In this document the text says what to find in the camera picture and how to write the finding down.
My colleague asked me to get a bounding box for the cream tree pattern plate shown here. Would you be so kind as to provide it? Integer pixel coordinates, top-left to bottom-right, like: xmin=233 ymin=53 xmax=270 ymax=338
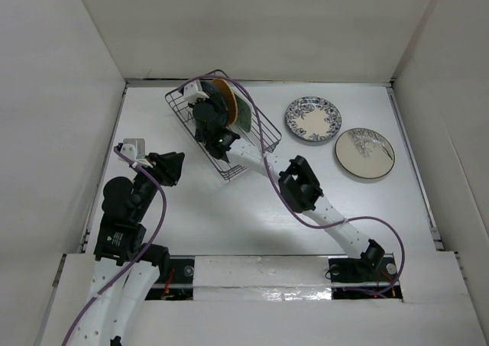
xmin=334 ymin=128 xmax=396 ymax=179

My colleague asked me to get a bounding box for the silver taped front rail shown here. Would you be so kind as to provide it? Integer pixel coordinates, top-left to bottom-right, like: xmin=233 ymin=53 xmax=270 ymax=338
xmin=147 ymin=255 xmax=403 ymax=302

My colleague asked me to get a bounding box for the light green rectangular plate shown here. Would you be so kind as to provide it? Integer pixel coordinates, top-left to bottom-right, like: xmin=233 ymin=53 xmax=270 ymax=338
xmin=235 ymin=94 xmax=252 ymax=133

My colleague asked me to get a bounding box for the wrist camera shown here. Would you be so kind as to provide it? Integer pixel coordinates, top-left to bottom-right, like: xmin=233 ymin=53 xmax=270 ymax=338
xmin=183 ymin=80 xmax=208 ymax=104
xmin=117 ymin=138 xmax=146 ymax=163

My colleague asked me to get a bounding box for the dark blue leaf plate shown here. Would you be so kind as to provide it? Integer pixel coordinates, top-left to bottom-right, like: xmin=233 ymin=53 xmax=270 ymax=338
xmin=200 ymin=80 xmax=220 ymax=104

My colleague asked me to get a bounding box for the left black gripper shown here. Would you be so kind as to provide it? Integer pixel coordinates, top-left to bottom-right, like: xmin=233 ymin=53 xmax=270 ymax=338
xmin=133 ymin=150 xmax=184 ymax=220

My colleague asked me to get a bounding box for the blue floral round plate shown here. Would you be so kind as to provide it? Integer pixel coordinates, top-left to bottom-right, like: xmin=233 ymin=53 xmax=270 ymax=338
xmin=284 ymin=96 xmax=342 ymax=142

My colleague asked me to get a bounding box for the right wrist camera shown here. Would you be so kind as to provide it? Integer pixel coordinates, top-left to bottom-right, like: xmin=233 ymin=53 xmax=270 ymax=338
xmin=183 ymin=80 xmax=208 ymax=104

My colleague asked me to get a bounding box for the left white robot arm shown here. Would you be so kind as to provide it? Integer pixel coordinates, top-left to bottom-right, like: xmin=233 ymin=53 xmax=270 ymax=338
xmin=62 ymin=144 xmax=185 ymax=345

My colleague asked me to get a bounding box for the glossy black round plate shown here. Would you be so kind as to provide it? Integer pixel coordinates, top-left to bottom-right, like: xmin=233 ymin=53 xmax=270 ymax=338
xmin=212 ymin=82 xmax=229 ymax=126

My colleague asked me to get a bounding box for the round woven bamboo plate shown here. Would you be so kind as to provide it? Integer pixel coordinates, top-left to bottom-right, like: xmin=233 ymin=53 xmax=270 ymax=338
xmin=212 ymin=78 xmax=238 ymax=126

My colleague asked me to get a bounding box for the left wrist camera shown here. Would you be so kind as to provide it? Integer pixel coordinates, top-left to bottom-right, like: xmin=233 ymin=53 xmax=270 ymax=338
xmin=117 ymin=138 xmax=146 ymax=163

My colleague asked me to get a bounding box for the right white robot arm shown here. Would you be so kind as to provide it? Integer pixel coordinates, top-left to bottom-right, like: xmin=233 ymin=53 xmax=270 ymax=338
xmin=188 ymin=96 xmax=385 ymax=280

